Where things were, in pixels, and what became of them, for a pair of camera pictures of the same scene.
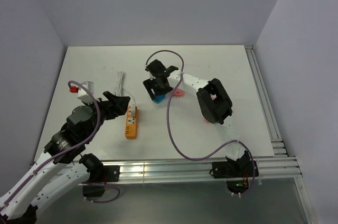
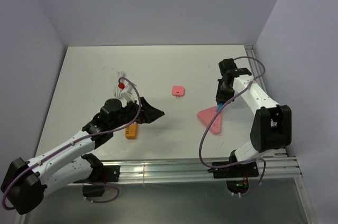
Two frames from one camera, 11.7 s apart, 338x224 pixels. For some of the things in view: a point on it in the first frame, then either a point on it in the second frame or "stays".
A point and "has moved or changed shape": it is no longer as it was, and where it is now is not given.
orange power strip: (130, 131) stays
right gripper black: (149, 85) to (220, 97)
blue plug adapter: (159, 98) has moved or changed shape
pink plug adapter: (179, 92) stays
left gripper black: (118, 105) to (149, 113)
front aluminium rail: (268, 167) stays
